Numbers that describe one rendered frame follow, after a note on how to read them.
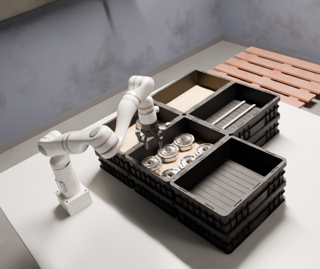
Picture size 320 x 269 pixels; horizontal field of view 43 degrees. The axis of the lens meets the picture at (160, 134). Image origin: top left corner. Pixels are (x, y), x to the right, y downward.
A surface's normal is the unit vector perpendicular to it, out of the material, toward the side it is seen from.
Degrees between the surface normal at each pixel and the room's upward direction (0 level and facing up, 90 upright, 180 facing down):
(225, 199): 0
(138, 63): 90
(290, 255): 0
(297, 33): 90
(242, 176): 0
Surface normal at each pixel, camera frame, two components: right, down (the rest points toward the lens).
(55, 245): -0.17, -0.80
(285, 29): -0.78, 0.46
